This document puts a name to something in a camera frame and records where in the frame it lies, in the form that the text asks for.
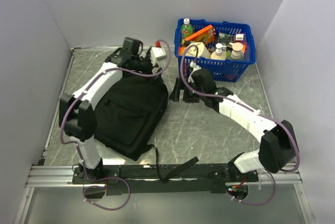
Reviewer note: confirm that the aluminium rail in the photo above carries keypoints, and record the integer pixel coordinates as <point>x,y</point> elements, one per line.
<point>57,176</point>

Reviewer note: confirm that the dark green packet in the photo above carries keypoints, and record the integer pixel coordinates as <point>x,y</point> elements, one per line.
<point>225,40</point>

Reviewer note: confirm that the beige crumpled paper bag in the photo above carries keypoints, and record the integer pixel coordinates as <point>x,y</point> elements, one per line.
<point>200,48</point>

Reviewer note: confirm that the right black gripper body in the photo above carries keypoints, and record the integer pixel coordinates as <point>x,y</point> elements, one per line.
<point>200,90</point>

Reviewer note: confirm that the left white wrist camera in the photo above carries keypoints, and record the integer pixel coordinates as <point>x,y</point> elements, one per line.
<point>157,53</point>

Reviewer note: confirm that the white pump lotion bottle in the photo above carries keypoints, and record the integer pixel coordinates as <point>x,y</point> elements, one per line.
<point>219,53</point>

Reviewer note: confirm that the small white red box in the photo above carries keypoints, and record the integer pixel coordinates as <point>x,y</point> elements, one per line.
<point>239,37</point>

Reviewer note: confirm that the orange snack box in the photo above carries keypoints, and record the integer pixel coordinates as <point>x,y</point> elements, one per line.
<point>205,35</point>

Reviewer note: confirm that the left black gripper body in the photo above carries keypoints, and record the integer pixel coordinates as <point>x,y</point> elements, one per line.
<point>143,65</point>

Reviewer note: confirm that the black student backpack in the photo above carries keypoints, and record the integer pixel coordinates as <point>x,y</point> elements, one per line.
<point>129,113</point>

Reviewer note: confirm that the beige cap pump bottle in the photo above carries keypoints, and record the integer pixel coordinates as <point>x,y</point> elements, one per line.
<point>237,53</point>

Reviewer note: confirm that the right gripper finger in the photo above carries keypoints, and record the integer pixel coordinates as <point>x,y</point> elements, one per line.
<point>175,94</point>
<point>189,96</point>

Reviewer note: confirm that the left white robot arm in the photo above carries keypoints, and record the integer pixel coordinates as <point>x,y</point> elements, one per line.
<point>77,118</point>

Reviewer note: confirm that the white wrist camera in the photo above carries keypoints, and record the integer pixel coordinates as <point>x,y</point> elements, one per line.
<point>193,67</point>
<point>157,53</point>

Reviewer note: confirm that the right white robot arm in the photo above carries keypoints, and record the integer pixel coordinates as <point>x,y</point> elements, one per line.
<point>277,140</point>

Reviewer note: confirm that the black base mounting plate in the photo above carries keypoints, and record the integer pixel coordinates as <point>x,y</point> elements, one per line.
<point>166,178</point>

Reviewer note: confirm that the blue plastic shopping basket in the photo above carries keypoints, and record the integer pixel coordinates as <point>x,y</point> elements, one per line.
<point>224,71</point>

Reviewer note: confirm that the green drink bottle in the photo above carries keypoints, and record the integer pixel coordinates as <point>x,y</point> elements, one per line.
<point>186,28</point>

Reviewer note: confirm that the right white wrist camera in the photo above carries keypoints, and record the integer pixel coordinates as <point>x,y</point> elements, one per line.
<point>193,67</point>

